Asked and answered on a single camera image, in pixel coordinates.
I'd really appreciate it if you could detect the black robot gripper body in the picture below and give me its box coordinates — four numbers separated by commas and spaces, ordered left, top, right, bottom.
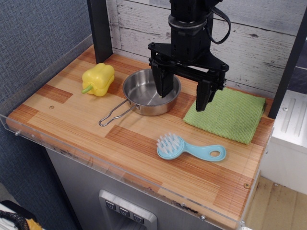
148, 26, 229, 90

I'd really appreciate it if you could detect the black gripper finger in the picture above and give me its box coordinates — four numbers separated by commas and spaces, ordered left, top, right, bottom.
196, 80, 217, 112
152, 62, 174, 98

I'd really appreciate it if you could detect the light blue dish brush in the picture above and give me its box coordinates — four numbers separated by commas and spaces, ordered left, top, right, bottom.
157, 133, 226, 162

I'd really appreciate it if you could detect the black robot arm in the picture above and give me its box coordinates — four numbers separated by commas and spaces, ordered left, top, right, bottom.
148, 0, 231, 112

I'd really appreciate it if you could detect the green folded cloth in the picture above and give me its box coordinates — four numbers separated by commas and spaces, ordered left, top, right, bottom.
183, 88, 266, 145

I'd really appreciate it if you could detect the stainless steel pan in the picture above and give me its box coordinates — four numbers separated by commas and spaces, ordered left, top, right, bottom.
98, 69, 181, 127

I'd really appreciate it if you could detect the yellow toy bell pepper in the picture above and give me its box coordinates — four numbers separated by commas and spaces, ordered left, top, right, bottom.
82, 63, 115, 97

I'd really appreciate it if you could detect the white side cabinet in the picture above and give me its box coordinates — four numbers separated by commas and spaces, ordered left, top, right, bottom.
260, 90, 307, 194

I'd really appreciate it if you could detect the clear acrylic table guard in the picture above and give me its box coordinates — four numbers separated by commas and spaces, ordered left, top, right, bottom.
0, 29, 272, 230

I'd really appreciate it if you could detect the grey metal cabinet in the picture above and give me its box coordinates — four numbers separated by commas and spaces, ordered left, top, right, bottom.
45, 146, 216, 230

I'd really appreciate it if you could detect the silver cabinet button panel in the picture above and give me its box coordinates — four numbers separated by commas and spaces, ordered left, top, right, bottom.
99, 189, 158, 230

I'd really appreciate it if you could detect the black yellow bag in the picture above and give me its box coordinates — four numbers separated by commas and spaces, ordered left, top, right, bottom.
0, 200, 44, 230

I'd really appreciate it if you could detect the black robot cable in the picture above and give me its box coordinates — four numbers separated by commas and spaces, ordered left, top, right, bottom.
203, 6, 231, 45

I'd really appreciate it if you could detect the dark left vertical post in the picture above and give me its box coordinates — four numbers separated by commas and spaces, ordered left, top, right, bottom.
87, 0, 113, 63

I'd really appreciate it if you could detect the dark vertical post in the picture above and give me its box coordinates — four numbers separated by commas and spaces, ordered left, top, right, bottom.
268, 10, 307, 119
87, 0, 113, 63

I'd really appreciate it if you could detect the dark right vertical post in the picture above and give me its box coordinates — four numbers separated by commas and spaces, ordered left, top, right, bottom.
268, 10, 307, 119

